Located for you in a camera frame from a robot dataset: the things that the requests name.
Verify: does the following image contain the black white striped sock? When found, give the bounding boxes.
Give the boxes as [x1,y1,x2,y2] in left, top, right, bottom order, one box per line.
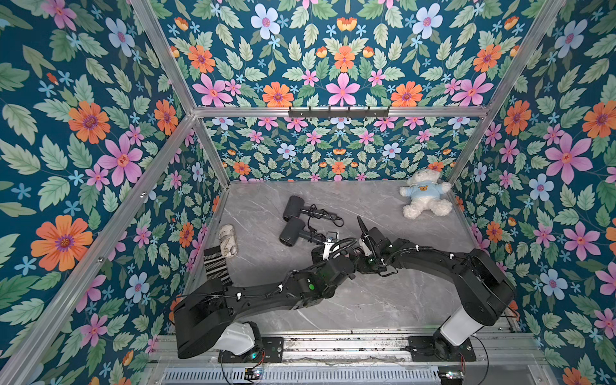
[204,246,232,284]

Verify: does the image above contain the dark grey hair dryer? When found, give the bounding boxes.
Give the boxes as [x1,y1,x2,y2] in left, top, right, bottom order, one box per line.
[278,217,326,247]
[282,196,344,227]

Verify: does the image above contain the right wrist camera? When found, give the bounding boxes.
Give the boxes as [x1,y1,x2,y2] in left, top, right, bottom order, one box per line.
[361,235,375,257]

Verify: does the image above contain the small green circuit board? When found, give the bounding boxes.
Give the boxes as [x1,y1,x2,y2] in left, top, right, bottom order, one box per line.
[244,367,263,383]

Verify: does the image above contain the rolled beige cloth bundle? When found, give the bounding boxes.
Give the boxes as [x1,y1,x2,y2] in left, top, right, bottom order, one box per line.
[218,224,238,259]

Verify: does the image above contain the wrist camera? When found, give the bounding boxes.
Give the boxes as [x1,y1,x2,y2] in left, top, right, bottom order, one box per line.
[361,235,375,257]
[322,231,339,260]

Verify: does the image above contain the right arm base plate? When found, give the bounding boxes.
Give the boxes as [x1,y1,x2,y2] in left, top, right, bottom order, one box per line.
[405,336,476,363]

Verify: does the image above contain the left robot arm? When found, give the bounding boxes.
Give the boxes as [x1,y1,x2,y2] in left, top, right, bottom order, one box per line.
[173,247,365,359]

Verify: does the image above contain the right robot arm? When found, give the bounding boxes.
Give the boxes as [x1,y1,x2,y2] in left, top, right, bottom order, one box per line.
[351,217,516,355]

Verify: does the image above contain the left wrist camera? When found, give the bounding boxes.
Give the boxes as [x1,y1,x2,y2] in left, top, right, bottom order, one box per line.
[322,231,339,260]

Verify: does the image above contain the black hook rail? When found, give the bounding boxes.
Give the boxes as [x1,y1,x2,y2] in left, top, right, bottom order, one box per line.
[287,107,390,120]

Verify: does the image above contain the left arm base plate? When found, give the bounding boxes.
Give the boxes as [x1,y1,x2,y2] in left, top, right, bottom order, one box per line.
[218,337,285,364]

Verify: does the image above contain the white teddy bear blue shirt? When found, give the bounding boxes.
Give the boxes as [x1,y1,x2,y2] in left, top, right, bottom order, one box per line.
[399,168,453,220]

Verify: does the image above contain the white slotted vent strip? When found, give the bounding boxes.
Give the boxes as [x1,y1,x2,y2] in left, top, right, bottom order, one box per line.
[162,367,441,384]

